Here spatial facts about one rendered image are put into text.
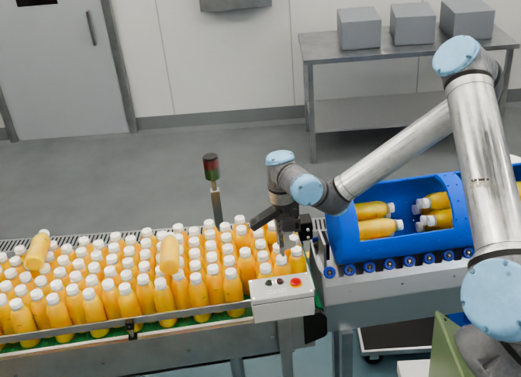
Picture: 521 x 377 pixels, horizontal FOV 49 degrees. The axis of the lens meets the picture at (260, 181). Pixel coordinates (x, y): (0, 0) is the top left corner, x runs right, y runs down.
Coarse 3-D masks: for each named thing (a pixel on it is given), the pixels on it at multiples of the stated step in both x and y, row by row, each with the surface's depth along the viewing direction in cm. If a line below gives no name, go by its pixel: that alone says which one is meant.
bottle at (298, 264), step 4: (292, 256) 202; (296, 256) 201; (300, 256) 201; (304, 256) 204; (288, 260) 204; (292, 260) 202; (296, 260) 201; (300, 260) 201; (304, 260) 203; (292, 264) 202; (296, 264) 201; (300, 264) 202; (304, 264) 203; (292, 268) 203; (296, 268) 202; (300, 268) 202; (304, 268) 203; (292, 272) 204; (296, 272) 203; (300, 272) 203
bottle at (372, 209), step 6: (354, 204) 214; (360, 204) 213; (366, 204) 213; (372, 204) 213; (378, 204) 213; (384, 204) 214; (360, 210) 212; (366, 210) 212; (372, 210) 212; (378, 210) 212; (384, 210) 213; (360, 216) 212; (366, 216) 213; (372, 216) 213; (378, 216) 214
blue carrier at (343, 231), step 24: (384, 192) 222; (408, 192) 224; (432, 192) 225; (456, 192) 201; (336, 216) 200; (408, 216) 226; (456, 216) 199; (336, 240) 206; (384, 240) 199; (408, 240) 200; (432, 240) 202; (456, 240) 204
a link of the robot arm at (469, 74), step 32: (448, 64) 138; (480, 64) 136; (448, 96) 138; (480, 96) 132; (480, 128) 128; (480, 160) 125; (480, 192) 122; (512, 192) 121; (480, 224) 120; (512, 224) 117; (480, 256) 115; (512, 256) 112; (480, 288) 111; (512, 288) 107; (480, 320) 110; (512, 320) 106
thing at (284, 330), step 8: (280, 320) 189; (288, 320) 189; (280, 328) 191; (288, 328) 191; (280, 336) 192; (288, 336) 193; (280, 344) 195; (288, 344) 195; (280, 352) 199; (288, 352) 197; (288, 360) 199; (288, 368) 201; (288, 376) 203
